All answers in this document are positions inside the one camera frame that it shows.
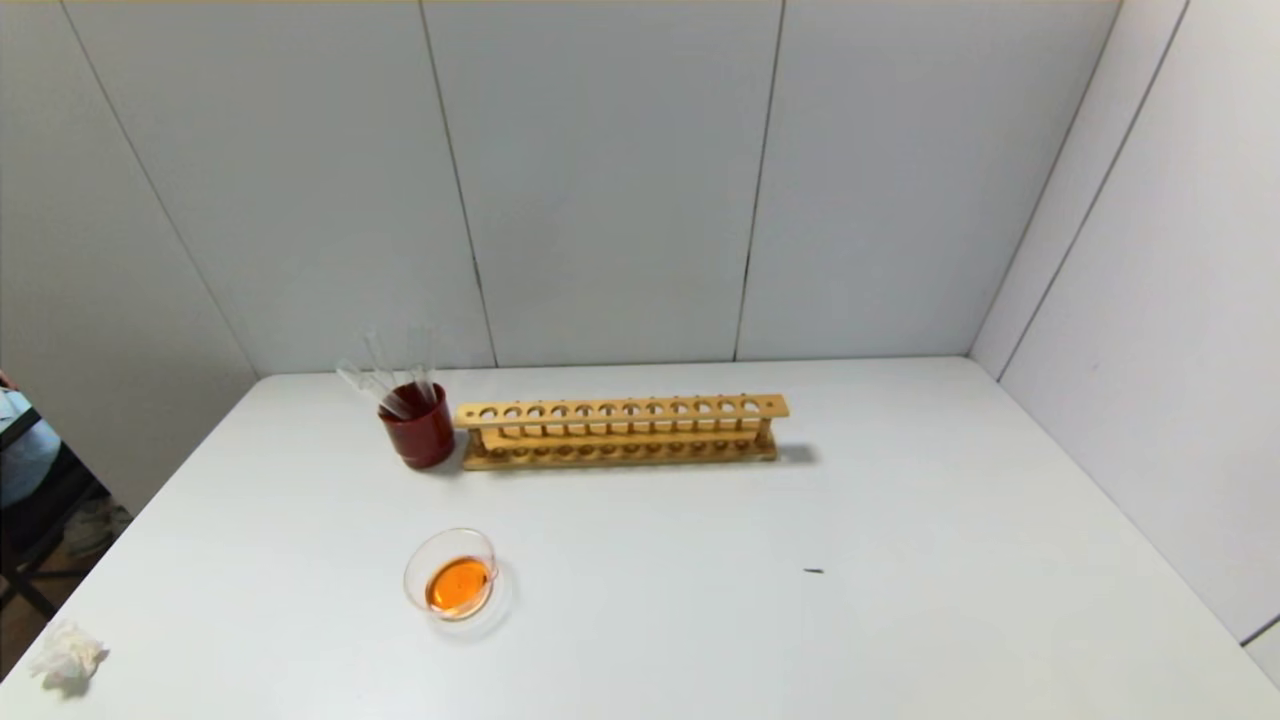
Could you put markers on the yellow pigment glass test tube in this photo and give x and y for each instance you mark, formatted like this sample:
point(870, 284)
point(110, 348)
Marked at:
point(385, 370)

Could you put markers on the red pigment glass test tube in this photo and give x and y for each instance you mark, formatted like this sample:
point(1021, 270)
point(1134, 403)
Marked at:
point(365, 385)

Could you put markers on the wooden test tube rack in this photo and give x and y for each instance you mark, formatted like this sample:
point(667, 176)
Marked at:
point(620, 410)

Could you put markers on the empty clear glass tube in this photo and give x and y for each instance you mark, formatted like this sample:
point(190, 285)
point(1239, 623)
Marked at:
point(424, 365)

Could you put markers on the dark red cup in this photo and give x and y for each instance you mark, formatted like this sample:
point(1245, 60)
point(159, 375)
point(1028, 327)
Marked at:
point(420, 438)

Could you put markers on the clear glass dish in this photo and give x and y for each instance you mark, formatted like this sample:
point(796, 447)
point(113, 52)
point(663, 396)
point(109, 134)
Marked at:
point(455, 585)

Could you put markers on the white shoe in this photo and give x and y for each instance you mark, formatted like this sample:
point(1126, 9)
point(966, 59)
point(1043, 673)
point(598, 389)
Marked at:
point(95, 525)

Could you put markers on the light blue cloth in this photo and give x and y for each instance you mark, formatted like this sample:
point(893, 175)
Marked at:
point(25, 455)

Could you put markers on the crumpled white tissue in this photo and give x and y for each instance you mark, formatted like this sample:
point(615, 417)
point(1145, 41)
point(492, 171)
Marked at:
point(66, 657)

